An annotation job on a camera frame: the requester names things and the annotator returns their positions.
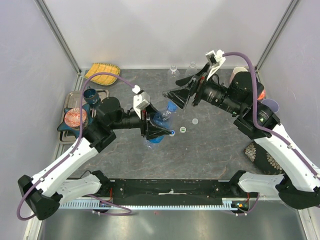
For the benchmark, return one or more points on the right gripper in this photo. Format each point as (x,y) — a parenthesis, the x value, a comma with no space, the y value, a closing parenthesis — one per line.
(202,78)

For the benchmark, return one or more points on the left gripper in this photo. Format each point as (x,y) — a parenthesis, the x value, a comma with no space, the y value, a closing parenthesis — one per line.
(147,128)

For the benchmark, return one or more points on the blue label bottle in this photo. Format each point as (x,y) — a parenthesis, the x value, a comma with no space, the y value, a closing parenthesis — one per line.
(164,119)

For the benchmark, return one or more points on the blue bottle cap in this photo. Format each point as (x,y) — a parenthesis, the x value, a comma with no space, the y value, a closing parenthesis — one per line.
(172,107)

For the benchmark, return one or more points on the green label bottle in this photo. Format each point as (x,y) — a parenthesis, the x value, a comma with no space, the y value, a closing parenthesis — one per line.
(191,69)

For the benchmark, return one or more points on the clear bottle blue-white cap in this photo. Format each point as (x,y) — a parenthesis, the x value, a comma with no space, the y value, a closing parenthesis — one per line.
(173,73)

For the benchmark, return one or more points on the blue white Pocari cap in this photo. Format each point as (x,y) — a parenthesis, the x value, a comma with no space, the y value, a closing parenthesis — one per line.
(172,133)

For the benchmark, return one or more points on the green white bottle cap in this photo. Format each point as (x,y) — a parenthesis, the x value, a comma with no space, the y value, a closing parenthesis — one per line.
(182,129)

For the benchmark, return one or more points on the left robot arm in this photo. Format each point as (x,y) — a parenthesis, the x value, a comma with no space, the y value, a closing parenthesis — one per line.
(47,190)

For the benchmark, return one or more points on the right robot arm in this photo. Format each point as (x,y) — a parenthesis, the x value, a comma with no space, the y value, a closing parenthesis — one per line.
(298,184)

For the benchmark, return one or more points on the pink cup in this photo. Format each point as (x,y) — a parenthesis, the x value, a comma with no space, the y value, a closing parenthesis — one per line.
(236,70)

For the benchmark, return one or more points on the dark blue teacup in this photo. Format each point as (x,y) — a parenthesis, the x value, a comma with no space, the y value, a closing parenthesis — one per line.
(91,96)

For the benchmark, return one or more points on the black base bar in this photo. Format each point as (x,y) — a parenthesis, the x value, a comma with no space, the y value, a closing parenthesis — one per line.
(171,192)

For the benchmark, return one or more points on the orange patterned bowl left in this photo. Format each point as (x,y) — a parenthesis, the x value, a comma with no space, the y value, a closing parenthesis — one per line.
(74,117)

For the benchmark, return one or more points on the orange patterned bowl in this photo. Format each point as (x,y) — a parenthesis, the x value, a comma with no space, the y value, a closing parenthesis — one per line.
(74,117)
(262,95)

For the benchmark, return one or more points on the orange patterned bowl right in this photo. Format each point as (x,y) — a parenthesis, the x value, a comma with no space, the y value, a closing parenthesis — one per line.
(262,95)

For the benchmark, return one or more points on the blue star plate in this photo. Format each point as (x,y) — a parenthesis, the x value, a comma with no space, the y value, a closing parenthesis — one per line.
(76,131)

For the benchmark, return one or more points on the purple cup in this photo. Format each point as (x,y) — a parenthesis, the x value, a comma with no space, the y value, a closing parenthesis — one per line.
(272,104)

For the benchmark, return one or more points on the dark patterned pouch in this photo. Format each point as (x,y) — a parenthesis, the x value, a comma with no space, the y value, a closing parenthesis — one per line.
(262,159)

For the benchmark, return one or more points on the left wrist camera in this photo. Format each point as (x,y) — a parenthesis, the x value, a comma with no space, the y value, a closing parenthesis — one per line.
(141,100)

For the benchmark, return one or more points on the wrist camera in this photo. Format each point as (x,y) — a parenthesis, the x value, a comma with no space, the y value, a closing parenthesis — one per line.
(141,100)
(215,59)

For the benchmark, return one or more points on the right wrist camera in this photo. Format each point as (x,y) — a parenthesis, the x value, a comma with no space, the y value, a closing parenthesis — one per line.
(215,59)

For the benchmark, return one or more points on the slotted cable duct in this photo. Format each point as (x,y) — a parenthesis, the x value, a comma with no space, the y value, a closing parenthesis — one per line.
(93,204)

